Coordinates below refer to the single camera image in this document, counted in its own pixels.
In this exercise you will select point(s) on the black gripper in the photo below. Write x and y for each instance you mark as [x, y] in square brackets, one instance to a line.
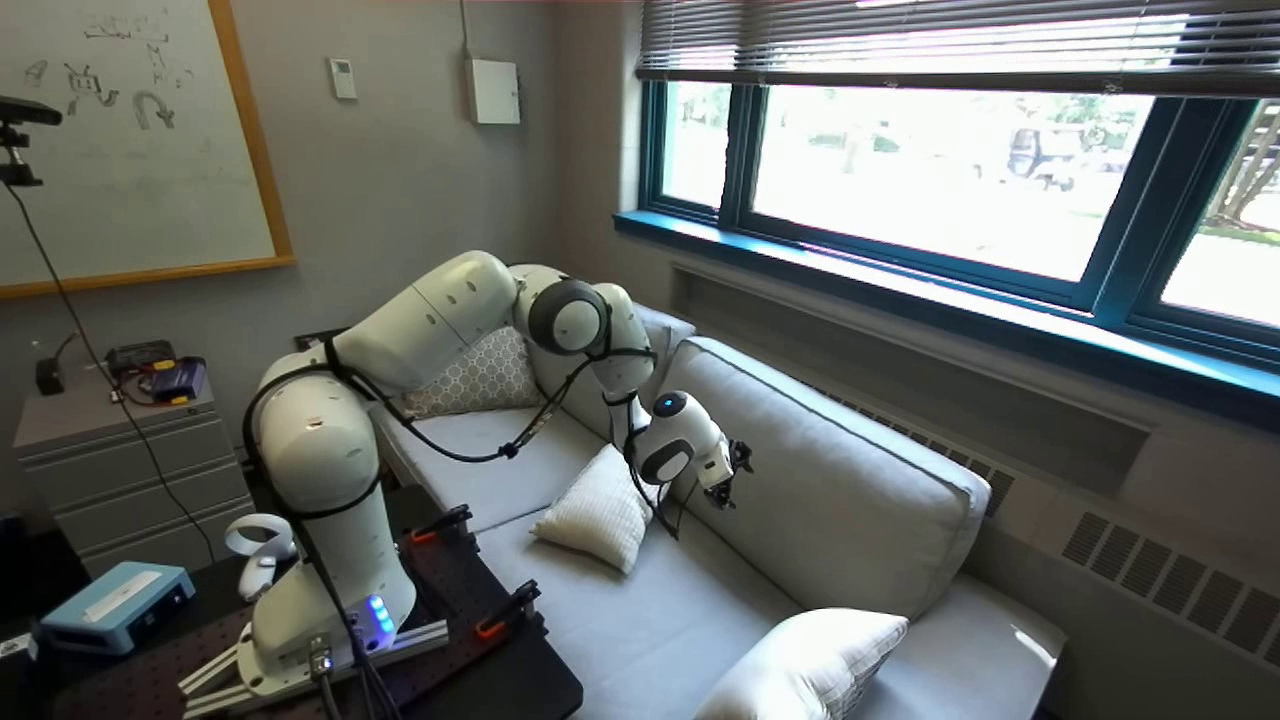
[710, 478]

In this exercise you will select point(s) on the cream striped cushion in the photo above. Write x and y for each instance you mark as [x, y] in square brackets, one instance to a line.
[800, 667]
[596, 513]

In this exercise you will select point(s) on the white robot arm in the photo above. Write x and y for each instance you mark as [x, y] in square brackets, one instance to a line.
[322, 454]

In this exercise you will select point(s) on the grey fabric couch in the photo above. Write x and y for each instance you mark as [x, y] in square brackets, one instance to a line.
[826, 494]

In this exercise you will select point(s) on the orange black clamp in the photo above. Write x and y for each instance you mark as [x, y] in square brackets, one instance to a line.
[432, 527]
[504, 611]

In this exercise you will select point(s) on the black robot table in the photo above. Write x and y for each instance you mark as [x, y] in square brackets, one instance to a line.
[515, 680]

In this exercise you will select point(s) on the wide teal framed window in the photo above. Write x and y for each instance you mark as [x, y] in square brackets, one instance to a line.
[935, 172]

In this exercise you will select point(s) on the baseboard radiator grille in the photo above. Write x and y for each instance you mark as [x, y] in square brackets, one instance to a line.
[1175, 592]

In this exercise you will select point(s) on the white VR controller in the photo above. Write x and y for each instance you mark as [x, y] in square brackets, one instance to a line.
[256, 541]

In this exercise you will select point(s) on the slatted window blind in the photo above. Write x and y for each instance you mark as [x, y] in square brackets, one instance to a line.
[935, 40]

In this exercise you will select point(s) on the black orange gadget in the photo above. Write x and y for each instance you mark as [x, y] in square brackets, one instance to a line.
[162, 382]

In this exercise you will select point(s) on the grey filing cabinet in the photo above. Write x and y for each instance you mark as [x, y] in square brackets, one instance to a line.
[122, 464]

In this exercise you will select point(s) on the light blue box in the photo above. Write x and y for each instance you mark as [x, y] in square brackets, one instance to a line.
[113, 604]

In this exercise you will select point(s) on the small black item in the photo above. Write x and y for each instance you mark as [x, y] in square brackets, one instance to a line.
[49, 379]

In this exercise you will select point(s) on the wood framed whiteboard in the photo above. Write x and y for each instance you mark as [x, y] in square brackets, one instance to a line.
[122, 134]

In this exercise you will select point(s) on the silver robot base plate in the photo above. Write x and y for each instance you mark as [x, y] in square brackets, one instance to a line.
[403, 646]

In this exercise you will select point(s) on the white wall box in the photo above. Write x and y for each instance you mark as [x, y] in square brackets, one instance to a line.
[493, 92]

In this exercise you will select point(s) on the white wall thermostat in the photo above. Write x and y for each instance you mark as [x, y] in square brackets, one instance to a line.
[342, 80]

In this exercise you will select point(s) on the black camera on stand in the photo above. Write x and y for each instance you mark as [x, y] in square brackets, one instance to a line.
[22, 113]

